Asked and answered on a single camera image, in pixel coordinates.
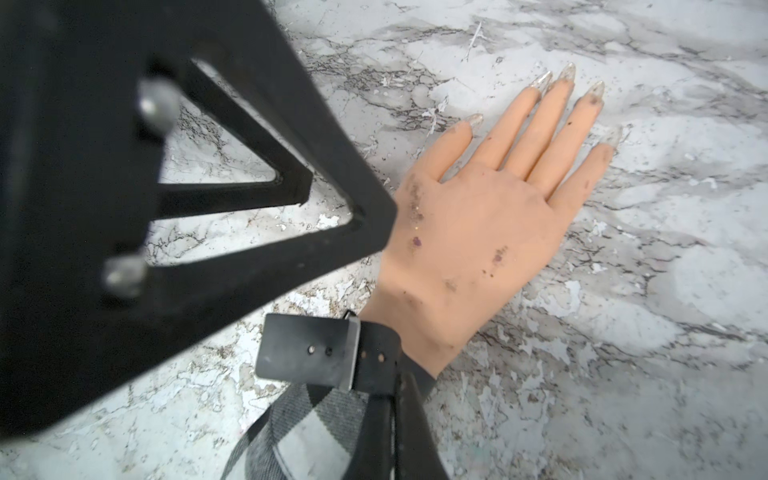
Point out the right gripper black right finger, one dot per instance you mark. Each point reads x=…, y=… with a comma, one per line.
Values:
x=395, y=441

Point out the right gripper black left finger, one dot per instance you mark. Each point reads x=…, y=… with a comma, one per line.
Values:
x=90, y=93

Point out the black white plaid sleeve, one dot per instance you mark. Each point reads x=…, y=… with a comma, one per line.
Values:
x=308, y=432

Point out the black wrist watch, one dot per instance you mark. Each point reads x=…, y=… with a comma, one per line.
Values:
x=346, y=353

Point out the mannequin hand flesh coloured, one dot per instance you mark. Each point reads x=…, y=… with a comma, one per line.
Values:
x=477, y=221

